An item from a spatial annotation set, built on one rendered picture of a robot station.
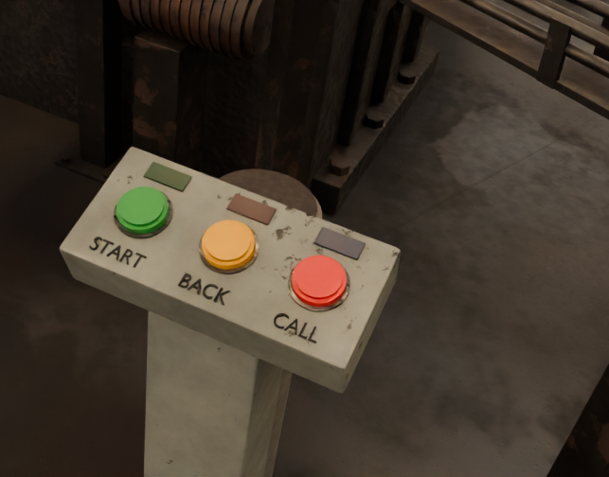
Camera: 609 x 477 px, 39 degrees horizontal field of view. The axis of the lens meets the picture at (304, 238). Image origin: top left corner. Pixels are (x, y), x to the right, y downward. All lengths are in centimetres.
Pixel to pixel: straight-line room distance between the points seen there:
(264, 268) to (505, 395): 85
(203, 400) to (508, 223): 114
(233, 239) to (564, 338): 101
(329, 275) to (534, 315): 99
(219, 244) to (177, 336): 9
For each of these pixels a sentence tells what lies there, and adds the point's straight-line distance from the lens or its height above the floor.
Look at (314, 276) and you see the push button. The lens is 63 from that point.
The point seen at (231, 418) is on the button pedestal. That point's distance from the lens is 73.
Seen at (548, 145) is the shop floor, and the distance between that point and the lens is 207.
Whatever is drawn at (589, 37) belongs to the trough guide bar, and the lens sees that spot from 78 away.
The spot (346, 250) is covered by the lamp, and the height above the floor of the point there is 61.
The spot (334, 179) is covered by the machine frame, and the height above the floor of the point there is 7.
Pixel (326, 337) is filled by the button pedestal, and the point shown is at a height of 59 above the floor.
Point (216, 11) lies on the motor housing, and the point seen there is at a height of 49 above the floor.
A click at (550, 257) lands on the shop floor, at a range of 173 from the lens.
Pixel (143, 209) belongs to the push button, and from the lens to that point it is 67.
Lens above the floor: 103
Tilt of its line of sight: 40 degrees down
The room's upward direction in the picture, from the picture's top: 10 degrees clockwise
